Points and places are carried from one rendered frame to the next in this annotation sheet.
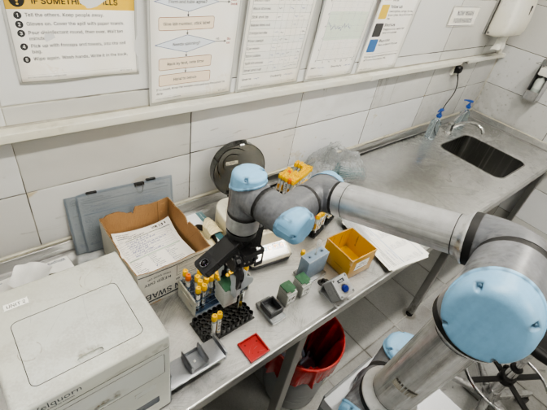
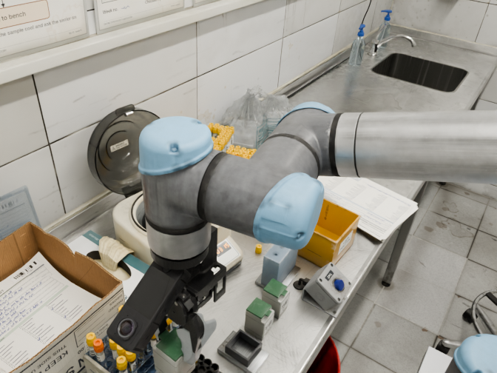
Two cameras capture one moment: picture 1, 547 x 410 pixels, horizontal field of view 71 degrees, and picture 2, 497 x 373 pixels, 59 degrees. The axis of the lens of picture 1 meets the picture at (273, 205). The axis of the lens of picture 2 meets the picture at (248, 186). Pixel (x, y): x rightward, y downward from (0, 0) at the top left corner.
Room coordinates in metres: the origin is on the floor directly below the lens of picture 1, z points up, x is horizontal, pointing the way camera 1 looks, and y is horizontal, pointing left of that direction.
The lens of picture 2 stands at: (0.25, 0.07, 1.67)
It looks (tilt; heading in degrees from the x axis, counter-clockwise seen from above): 36 degrees down; 348
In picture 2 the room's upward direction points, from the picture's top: 4 degrees clockwise
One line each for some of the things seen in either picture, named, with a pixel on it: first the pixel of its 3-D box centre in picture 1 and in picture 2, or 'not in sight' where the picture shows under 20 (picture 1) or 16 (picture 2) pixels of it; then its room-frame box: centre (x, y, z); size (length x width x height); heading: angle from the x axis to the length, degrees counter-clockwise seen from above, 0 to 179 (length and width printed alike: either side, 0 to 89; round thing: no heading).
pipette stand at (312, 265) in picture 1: (312, 263); (279, 262); (0.95, -0.17, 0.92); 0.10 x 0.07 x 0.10; 138
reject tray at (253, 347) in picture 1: (253, 347); not in sight; (0.62, -0.03, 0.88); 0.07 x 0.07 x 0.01; 46
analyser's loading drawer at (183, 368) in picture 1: (186, 364); not in sight; (0.51, 0.14, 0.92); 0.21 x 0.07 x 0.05; 136
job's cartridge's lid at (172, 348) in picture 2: (227, 282); (173, 343); (0.64, 0.07, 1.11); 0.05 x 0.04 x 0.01; 43
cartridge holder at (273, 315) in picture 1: (271, 308); (243, 349); (0.76, -0.06, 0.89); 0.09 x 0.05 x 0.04; 45
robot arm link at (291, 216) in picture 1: (288, 213); (268, 192); (0.61, -0.03, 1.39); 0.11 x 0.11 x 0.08; 56
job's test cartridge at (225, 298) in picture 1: (226, 291); (174, 356); (0.64, 0.07, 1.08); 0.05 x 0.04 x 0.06; 43
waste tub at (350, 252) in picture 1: (348, 253); (322, 232); (1.04, -0.31, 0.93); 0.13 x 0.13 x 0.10; 43
